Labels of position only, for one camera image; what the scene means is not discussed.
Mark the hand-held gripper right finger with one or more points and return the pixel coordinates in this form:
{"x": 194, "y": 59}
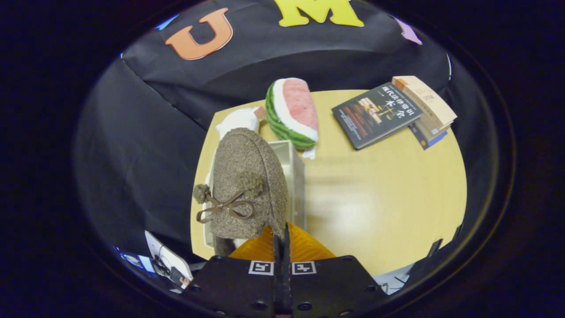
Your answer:
{"x": 331, "y": 287}

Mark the blue cover book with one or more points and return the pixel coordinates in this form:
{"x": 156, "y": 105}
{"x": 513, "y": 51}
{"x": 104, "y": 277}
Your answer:
{"x": 430, "y": 139}

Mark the white plush toy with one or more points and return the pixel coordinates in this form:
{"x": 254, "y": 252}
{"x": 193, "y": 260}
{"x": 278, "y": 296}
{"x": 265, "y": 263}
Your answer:
{"x": 238, "y": 120}

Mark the black paperback book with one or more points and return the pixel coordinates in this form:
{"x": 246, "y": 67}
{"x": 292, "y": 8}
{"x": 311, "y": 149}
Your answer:
{"x": 375, "y": 115}

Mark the cream fabric storage box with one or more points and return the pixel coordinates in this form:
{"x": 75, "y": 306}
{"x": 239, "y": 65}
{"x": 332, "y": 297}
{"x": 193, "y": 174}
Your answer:
{"x": 295, "y": 176}

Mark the watermelon slice plush toy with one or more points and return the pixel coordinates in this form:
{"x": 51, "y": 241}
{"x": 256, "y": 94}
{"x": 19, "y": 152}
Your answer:
{"x": 293, "y": 110}

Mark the brown fuzzy shoe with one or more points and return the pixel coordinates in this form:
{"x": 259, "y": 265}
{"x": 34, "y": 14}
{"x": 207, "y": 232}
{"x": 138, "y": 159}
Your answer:
{"x": 251, "y": 163}

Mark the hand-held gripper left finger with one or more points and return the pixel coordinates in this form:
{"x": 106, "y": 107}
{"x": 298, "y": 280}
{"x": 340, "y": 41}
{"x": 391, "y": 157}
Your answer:
{"x": 238, "y": 287}

